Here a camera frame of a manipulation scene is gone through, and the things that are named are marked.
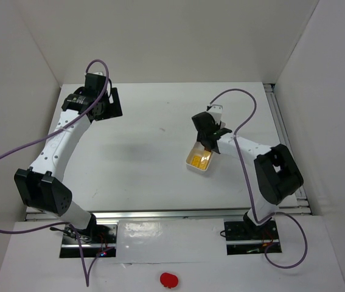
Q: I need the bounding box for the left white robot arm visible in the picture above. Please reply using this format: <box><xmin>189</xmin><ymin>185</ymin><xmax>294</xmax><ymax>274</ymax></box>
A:
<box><xmin>14</xmin><ymin>73</ymin><xmax>122</xmax><ymax>237</ymax></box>

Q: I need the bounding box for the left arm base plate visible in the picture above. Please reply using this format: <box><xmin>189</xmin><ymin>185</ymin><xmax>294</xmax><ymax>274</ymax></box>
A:
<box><xmin>59</xmin><ymin>223</ymin><xmax>118</xmax><ymax>259</ymax></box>

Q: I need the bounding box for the white compartment tray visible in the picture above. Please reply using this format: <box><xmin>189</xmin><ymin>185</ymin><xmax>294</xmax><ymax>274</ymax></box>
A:
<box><xmin>185</xmin><ymin>142</ymin><xmax>214</xmax><ymax>176</ymax></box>

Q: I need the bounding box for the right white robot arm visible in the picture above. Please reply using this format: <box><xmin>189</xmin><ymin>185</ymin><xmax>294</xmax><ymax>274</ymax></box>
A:
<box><xmin>189</xmin><ymin>105</ymin><xmax>304</xmax><ymax>234</ymax></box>

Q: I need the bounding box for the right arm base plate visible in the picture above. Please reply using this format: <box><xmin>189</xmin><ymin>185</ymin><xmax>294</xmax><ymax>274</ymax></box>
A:
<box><xmin>220</xmin><ymin>220</ymin><xmax>282</xmax><ymax>256</ymax></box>

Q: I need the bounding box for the red round button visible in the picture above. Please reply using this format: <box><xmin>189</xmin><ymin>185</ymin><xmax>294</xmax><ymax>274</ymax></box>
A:
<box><xmin>159</xmin><ymin>273</ymin><xmax>179</xmax><ymax>289</ymax></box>

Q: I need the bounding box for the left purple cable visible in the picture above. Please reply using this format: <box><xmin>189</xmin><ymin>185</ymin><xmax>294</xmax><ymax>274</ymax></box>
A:
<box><xmin>0</xmin><ymin>59</ymin><xmax>111</xmax><ymax>288</ymax></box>

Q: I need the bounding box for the small yellow lego brick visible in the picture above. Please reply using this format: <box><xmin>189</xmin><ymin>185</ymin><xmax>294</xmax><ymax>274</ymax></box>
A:
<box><xmin>190</xmin><ymin>155</ymin><xmax>201</xmax><ymax>168</ymax></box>

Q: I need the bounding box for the long yellow lego brick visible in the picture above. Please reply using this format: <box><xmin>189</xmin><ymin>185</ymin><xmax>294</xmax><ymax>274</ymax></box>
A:
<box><xmin>198</xmin><ymin>153</ymin><xmax>211</xmax><ymax>170</ymax></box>

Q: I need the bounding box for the aluminium rail frame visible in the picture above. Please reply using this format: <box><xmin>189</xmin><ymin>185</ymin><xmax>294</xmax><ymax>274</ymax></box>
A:
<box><xmin>14</xmin><ymin>83</ymin><xmax>304</xmax><ymax>229</ymax></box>

